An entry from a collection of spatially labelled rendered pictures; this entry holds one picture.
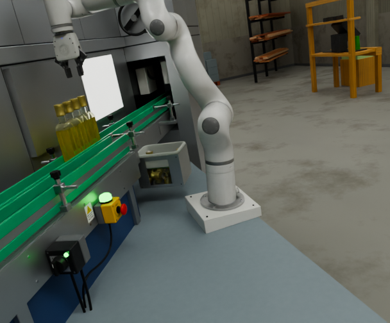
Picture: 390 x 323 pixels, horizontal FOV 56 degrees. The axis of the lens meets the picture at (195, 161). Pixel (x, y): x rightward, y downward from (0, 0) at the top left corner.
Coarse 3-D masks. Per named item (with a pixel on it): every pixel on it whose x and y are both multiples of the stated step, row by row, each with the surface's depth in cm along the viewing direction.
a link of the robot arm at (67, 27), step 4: (64, 24) 144; (68, 24) 145; (52, 28) 145; (56, 28) 143; (60, 28) 143; (64, 28) 144; (68, 28) 145; (72, 28) 147; (52, 32) 148; (56, 32) 145; (60, 32) 145; (64, 32) 145
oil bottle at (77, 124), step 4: (68, 120) 145; (72, 120) 145; (76, 120) 146; (80, 120) 148; (76, 124) 145; (80, 124) 148; (76, 128) 145; (80, 128) 148; (76, 132) 146; (80, 132) 148; (84, 132) 150; (80, 136) 147; (84, 136) 150; (80, 140) 147; (84, 140) 150; (80, 144) 147; (84, 144) 149; (84, 148) 149
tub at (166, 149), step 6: (156, 144) 186; (162, 144) 186; (168, 144) 185; (174, 144) 184; (180, 144) 183; (144, 150) 185; (150, 150) 188; (156, 150) 187; (162, 150) 186; (168, 150) 186; (174, 150) 185; (180, 150) 172; (144, 156) 172; (150, 156) 172
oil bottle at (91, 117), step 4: (84, 112) 156; (88, 112) 157; (88, 116) 156; (92, 116) 158; (92, 120) 158; (92, 124) 158; (96, 124) 161; (92, 128) 157; (96, 128) 160; (92, 132) 157; (96, 132) 160; (96, 136) 160; (96, 140) 160
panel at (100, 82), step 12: (96, 60) 197; (108, 60) 211; (84, 72) 184; (96, 72) 196; (108, 72) 210; (84, 84) 183; (96, 84) 195; (108, 84) 208; (96, 96) 194; (108, 96) 207; (120, 96) 222; (96, 108) 192; (108, 108) 206
